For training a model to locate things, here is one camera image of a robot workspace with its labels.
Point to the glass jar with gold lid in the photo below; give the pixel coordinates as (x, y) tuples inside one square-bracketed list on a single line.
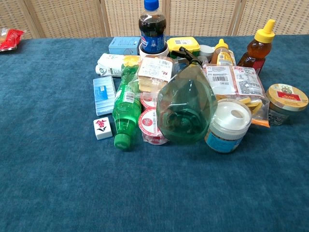
[(285, 102)]

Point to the woven folding screen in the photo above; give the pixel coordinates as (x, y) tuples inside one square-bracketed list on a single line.
[(72, 17)]

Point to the white milk carton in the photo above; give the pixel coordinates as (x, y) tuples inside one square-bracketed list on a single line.
[(109, 64)]

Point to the cola bottle with blue cap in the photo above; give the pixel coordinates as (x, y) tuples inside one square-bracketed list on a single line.
[(152, 29)]

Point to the white mahjong tile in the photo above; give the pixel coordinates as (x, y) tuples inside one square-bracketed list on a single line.
[(102, 128)]

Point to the green soda bottle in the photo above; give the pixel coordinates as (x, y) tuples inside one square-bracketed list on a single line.
[(126, 106)]

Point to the small orange sauce bottle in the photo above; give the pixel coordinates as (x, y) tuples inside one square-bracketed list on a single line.
[(222, 56)]

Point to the blue tissue pack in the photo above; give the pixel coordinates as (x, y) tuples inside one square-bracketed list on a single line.
[(103, 95)]

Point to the bagged crackers with white label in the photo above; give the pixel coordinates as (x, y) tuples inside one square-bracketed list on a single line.
[(154, 72)]

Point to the snack bag with barcode label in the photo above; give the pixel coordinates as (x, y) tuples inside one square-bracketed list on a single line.
[(220, 79)]

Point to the white lid blue jar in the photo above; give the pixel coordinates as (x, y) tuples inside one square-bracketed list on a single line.
[(227, 128)]

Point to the red snack packet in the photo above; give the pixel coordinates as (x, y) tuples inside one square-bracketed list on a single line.
[(9, 39)]

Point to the amber bear honey bottle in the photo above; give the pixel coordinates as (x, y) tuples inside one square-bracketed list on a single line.
[(256, 52)]

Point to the blue tablecloth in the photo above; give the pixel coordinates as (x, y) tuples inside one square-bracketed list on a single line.
[(72, 181)]

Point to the red and white cup pack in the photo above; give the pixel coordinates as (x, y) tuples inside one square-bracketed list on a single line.
[(150, 123)]

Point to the large green-tinted clear bottle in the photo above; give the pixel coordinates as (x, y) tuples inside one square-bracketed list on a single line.
[(187, 104)]

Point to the snack bag with red label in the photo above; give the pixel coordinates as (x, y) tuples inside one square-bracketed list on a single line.
[(251, 89)]

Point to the light blue box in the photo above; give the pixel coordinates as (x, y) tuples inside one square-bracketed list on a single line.
[(123, 45)]

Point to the yellow lidded container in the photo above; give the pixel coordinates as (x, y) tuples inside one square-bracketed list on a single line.
[(183, 44)]

